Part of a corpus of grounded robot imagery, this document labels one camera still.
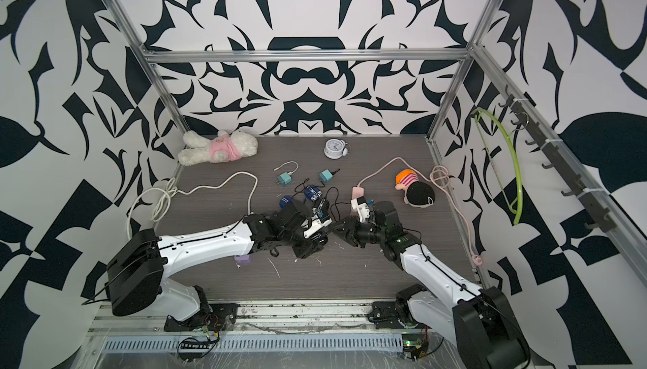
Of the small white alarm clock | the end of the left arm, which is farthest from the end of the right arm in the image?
the small white alarm clock

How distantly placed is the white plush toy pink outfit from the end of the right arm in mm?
551

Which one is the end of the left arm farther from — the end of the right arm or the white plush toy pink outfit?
the white plush toy pink outfit

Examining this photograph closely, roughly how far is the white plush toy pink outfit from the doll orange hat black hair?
617 millimetres

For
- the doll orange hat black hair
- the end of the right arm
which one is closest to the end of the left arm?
the end of the right arm

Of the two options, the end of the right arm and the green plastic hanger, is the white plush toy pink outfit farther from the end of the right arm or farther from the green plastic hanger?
Answer: the green plastic hanger

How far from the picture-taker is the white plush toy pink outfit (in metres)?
1.02

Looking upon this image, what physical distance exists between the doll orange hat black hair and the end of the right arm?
0.26 meters
